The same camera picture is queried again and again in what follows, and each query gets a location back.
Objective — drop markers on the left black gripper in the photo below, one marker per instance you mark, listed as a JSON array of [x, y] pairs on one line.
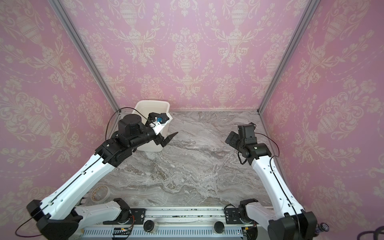
[[159, 140]]

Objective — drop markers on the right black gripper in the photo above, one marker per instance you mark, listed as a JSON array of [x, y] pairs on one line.
[[234, 142]]

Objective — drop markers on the white plastic bin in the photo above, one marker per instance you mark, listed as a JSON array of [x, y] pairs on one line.
[[146, 107]]

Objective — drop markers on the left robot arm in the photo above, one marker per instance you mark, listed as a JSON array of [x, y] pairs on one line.
[[58, 217]]

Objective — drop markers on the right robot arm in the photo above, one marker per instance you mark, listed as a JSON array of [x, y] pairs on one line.
[[288, 220]]

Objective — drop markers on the left jar black lid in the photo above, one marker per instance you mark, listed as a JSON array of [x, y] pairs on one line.
[[151, 227]]

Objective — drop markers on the jar black lid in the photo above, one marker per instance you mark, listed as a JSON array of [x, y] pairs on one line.
[[218, 228], [151, 227]]

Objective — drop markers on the right jar black lid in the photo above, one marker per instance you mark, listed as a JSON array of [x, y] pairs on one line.
[[218, 228]]

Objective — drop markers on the purple drink bottle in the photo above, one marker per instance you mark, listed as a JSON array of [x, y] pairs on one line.
[[322, 227]]

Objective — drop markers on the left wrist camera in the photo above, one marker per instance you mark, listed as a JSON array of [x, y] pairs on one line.
[[158, 121]]

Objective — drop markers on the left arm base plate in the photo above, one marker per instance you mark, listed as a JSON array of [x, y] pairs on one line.
[[135, 216]]

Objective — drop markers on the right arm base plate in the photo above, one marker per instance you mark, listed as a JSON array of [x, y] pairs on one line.
[[235, 216]]

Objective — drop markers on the white slotted cable duct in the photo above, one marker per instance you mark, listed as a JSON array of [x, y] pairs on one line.
[[164, 233]]

